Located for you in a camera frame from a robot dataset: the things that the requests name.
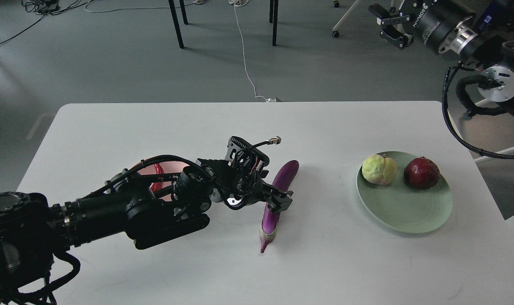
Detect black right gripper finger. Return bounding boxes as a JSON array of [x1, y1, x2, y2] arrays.
[[369, 4, 413, 50]]

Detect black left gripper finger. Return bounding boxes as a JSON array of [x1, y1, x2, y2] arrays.
[[265, 186, 293, 213]]

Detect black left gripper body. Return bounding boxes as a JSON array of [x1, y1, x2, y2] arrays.
[[210, 167, 278, 210]]

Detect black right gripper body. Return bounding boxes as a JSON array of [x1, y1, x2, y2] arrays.
[[407, 0, 478, 54]]

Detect purple eggplant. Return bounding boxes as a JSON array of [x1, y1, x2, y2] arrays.
[[259, 160, 300, 254]]

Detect red chili pepper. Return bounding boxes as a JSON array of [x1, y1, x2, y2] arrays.
[[149, 163, 177, 193]]

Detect yellow green custard apple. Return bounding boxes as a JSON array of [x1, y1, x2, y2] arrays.
[[361, 154, 397, 185]]

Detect dark red pomegranate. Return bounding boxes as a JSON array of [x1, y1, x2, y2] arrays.
[[403, 157, 441, 190]]

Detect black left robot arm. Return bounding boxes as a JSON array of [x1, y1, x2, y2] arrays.
[[0, 136, 292, 305]]

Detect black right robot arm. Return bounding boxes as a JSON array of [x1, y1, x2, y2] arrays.
[[369, 0, 514, 161]]

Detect white office chair base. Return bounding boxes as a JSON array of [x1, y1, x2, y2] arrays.
[[332, 0, 363, 38]]

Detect pink plate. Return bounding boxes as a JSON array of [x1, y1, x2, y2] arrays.
[[127, 161, 200, 208]]

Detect black table leg right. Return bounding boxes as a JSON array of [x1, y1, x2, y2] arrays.
[[269, 0, 279, 47]]

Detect black table leg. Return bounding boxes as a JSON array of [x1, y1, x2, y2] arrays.
[[269, 0, 279, 47], [168, 0, 189, 50]]

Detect green plate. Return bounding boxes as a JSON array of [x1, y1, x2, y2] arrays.
[[357, 151, 454, 234]]

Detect black table leg left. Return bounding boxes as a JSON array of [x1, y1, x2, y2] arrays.
[[168, 0, 189, 50]]

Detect white floor cable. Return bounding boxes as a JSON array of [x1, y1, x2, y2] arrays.
[[229, 0, 278, 103]]

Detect black floor cables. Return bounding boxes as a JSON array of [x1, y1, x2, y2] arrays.
[[0, 0, 92, 50]]

